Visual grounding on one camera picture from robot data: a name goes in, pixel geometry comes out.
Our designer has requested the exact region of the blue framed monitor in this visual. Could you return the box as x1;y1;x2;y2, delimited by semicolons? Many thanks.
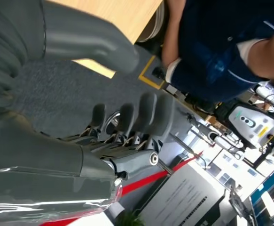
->
249;165;274;226

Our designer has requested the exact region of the chrome ring base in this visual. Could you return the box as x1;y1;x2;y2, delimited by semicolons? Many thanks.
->
103;112;121;136

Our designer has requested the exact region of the white machine with lens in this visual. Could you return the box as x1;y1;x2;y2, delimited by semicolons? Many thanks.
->
227;105;274;149

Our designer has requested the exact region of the green plant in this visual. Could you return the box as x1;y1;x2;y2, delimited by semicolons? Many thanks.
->
114;211;144;226

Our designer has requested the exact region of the ribbed grey right arm sleeve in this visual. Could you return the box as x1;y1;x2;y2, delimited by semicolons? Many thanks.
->
0;0;46;117

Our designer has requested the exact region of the white cylinder device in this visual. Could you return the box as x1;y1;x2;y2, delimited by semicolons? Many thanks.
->
255;85;274;112

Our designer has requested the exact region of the person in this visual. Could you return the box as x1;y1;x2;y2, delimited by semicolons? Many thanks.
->
161;0;274;105

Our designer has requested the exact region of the red barrier belt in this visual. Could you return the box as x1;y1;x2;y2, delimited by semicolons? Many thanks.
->
39;151;203;226

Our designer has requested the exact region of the silver stanchion pole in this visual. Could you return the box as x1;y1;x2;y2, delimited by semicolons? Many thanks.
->
169;132;208;170

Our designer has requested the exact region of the white printed sign board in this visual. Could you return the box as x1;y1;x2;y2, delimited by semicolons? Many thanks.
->
138;163;225;226

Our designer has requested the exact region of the metal bracket stand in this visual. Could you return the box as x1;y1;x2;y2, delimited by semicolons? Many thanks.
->
229;186;254;220

